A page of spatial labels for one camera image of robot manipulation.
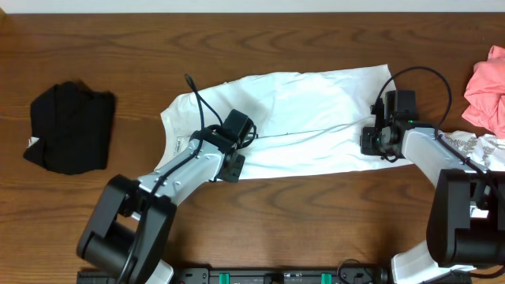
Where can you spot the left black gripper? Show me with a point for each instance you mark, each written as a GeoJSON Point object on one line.
{"type": "Point", "coordinates": [234, 176]}

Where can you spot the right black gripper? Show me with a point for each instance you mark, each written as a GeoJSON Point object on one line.
{"type": "Point", "coordinates": [367, 147]}

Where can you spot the white printed t-shirt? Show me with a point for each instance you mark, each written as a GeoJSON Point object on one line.
{"type": "Point", "coordinates": [307, 123]}

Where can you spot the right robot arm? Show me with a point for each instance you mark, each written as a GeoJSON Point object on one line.
{"type": "Point", "coordinates": [465, 231]}

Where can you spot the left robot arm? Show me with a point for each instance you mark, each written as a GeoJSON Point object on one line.
{"type": "Point", "coordinates": [126, 234]}

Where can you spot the white fern-print garment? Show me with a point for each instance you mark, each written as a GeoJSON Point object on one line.
{"type": "Point", "coordinates": [487, 150]}

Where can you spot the pink garment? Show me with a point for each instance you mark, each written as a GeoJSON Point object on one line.
{"type": "Point", "coordinates": [485, 93]}

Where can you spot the folded black garment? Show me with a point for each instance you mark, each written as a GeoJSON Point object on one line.
{"type": "Point", "coordinates": [71, 129]}

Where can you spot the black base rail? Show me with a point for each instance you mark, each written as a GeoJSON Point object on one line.
{"type": "Point", "coordinates": [350, 272]}

